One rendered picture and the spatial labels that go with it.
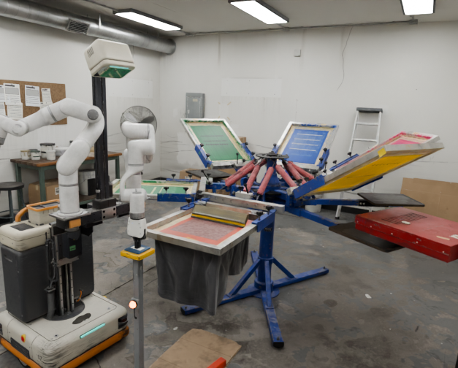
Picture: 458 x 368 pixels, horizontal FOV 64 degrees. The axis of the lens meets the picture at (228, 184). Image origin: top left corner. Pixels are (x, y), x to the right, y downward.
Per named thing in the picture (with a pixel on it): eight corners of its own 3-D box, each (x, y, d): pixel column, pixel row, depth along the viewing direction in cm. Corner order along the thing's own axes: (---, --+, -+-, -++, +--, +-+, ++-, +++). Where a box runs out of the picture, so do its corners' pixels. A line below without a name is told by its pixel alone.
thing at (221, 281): (216, 315, 217) (218, 247, 208) (211, 312, 218) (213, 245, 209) (249, 283, 257) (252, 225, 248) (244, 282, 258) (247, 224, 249)
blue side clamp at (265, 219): (258, 232, 237) (258, 222, 235) (250, 231, 239) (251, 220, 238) (275, 220, 263) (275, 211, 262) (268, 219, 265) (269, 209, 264)
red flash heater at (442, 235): (498, 252, 203) (502, 231, 201) (454, 269, 179) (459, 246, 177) (397, 220, 254) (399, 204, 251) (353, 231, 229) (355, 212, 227)
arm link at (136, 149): (126, 123, 204) (153, 123, 208) (126, 161, 207) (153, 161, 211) (127, 123, 188) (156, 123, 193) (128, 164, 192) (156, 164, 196)
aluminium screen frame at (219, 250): (220, 255, 195) (220, 249, 194) (134, 234, 221) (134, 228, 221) (273, 218, 264) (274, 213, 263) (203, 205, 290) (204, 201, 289)
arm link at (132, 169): (143, 162, 202) (144, 200, 206) (118, 163, 199) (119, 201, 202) (144, 164, 194) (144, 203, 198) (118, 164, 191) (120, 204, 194)
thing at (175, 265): (214, 317, 215) (217, 248, 206) (153, 296, 235) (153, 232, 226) (217, 315, 218) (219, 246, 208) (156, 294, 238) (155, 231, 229)
